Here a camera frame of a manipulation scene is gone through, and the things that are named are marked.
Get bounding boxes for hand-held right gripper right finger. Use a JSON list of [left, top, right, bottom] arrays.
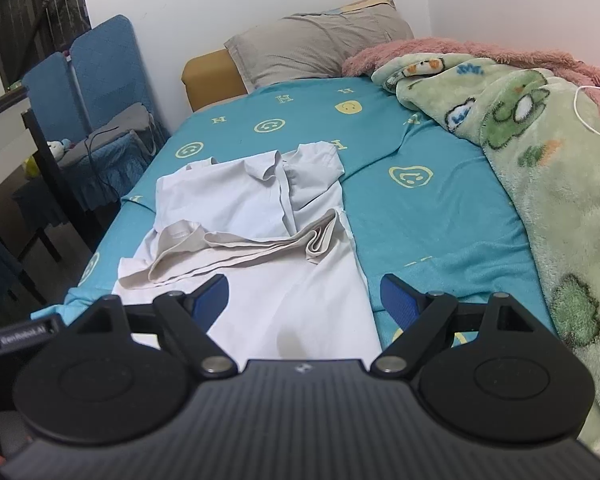
[[371, 274, 536, 380]]

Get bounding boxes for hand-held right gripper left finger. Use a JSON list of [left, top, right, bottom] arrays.
[[75, 274, 238, 380]]

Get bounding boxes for beige cloth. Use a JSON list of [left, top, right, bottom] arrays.
[[117, 209, 342, 291]]

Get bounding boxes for white shirt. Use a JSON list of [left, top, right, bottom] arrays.
[[111, 141, 383, 361]]

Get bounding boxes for white desk with black legs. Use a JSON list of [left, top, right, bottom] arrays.
[[0, 87, 106, 256]]

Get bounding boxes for grey cloth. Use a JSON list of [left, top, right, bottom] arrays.
[[60, 102, 153, 161]]

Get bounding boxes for green printed blanket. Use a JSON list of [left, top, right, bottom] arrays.
[[371, 52, 600, 463]]

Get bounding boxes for yellow headboard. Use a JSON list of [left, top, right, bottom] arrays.
[[181, 49, 248, 112]]

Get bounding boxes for blue covered chair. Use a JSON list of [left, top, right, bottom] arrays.
[[12, 52, 88, 263], [69, 14, 171, 211]]

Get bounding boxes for pink fluffy blanket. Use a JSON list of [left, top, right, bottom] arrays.
[[341, 36, 600, 92]]

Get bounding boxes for grey pillow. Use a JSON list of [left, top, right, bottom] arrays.
[[224, 5, 415, 92]]

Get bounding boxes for tan pillow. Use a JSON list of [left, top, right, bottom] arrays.
[[325, 0, 398, 17]]

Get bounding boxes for dark window with grille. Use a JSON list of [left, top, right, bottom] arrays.
[[0, 0, 91, 103]]

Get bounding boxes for black cable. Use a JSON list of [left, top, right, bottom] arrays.
[[82, 127, 131, 201]]

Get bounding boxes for white cable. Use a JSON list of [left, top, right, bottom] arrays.
[[572, 85, 600, 141]]

